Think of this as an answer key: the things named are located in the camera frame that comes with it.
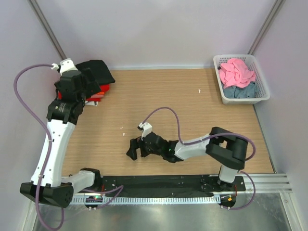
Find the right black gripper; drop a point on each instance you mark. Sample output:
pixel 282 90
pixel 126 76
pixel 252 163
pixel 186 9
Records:
pixel 134 144

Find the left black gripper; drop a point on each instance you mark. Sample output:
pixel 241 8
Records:
pixel 92 87

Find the black t-shirt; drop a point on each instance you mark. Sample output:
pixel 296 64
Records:
pixel 99 70

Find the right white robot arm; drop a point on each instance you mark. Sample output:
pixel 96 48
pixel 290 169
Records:
pixel 229 149

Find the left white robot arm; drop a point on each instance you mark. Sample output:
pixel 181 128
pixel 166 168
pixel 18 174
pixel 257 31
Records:
pixel 46 185

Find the folded shirt stack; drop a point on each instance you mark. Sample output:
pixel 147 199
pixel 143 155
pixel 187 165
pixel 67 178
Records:
pixel 94 99

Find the red folded t-shirt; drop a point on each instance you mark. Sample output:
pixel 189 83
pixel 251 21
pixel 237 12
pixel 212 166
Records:
pixel 103 89

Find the pink t-shirt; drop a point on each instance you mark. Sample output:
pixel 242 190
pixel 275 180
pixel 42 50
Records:
pixel 235 73

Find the white plastic basket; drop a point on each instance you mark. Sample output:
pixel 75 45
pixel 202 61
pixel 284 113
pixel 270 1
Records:
pixel 252 65

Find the blue-grey t-shirt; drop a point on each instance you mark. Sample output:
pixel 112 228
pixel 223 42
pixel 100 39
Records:
pixel 248 92

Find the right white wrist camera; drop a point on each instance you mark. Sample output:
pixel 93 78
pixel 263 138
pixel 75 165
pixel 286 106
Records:
pixel 146 129

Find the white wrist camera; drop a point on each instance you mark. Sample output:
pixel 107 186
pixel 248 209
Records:
pixel 146 129
pixel 64 66

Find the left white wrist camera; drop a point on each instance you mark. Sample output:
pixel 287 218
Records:
pixel 64 66

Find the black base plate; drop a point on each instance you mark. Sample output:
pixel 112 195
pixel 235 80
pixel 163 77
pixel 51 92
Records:
pixel 172 186

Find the slotted cable duct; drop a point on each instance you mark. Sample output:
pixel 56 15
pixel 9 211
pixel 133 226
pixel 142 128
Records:
pixel 92 200

